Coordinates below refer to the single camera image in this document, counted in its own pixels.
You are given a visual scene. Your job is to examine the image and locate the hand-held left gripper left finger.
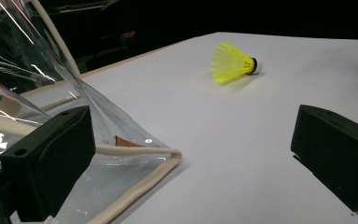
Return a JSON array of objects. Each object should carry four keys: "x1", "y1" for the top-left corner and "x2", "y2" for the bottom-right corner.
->
[{"x1": 0, "y1": 105, "x2": 97, "y2": 223}]

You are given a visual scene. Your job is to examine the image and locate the yellow shuttlecock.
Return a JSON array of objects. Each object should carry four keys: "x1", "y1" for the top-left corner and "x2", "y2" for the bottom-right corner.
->
[{"x1": 210, "y1": 41, "x2": 264, "y2": 84}]

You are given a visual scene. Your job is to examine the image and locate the clear plastic bag beige trim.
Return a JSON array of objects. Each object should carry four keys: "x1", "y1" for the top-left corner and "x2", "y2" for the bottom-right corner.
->
[{"x1": 0, "y1": 0, "x2": 184, "y2": 224}]

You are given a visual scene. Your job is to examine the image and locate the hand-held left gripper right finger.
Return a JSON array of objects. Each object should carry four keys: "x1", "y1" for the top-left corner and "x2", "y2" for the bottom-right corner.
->
[{"x1": 290, "y1": 104, "x2": 358, "y2": 220}]

